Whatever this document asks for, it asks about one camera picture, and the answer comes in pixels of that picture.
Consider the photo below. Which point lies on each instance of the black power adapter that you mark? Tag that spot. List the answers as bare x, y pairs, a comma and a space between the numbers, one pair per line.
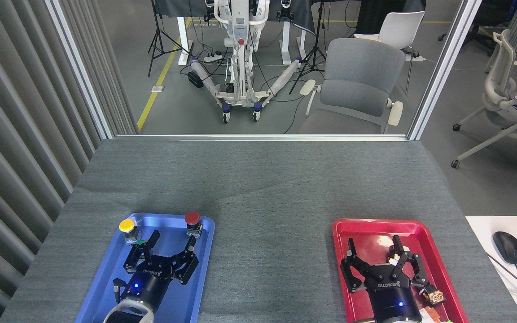
194, 79

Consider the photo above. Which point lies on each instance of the white desk leg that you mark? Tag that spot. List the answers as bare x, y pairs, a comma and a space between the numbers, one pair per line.
286, 42
183, 40

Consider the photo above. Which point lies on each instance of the blue plastic tray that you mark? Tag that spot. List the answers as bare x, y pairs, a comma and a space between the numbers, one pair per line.
182, 300

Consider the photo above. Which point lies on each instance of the yellow push button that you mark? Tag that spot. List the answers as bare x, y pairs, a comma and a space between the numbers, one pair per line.
127, 225

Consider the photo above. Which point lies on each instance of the dark table cloth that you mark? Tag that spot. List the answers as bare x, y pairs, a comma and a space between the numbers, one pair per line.
303, 15

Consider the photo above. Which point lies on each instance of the silver frame rail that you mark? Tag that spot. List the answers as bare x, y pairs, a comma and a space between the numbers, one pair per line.
263, 137

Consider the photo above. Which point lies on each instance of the metal floor plate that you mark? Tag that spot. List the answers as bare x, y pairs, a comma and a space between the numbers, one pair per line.
157, 89

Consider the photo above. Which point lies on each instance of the black silver selector switch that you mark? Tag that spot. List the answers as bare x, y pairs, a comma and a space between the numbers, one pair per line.
393, 259

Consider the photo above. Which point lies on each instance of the red push button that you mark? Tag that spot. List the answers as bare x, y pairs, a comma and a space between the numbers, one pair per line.
192, 218

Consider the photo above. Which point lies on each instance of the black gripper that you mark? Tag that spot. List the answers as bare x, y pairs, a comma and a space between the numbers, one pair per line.
148, 287
391, 296

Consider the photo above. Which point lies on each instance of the black computer mouse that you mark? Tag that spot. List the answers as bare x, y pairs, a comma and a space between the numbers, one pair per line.
508, 247

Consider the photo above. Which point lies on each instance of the silver frame post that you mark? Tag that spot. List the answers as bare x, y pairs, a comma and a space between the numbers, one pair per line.
81, 72
442, 72

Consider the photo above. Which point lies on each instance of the white mesh office chair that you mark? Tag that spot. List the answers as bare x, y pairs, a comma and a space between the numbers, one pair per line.
501, 89

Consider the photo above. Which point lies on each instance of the grey office chair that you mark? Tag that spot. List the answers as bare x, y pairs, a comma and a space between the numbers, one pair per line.
357, 89

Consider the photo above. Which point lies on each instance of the black orange switch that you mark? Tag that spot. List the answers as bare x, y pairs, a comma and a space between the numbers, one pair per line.
435, 297

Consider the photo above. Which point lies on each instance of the white power strip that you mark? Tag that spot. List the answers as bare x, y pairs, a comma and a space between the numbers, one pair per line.
212, 57
415, 56

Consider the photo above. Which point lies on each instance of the white orange switch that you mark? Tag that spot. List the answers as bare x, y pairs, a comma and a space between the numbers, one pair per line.
429, 314

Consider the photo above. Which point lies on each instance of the white plastic chair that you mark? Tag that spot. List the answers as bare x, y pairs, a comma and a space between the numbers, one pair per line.
402, 29

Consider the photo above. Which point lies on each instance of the black tripod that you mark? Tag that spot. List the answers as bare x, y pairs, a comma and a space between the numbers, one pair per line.
316, 49
158, 31

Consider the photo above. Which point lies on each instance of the white wheeled stand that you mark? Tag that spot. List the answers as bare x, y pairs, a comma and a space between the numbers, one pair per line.
240, 27

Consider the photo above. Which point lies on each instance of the red plastic tray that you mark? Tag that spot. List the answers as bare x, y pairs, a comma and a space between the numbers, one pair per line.
366, 233

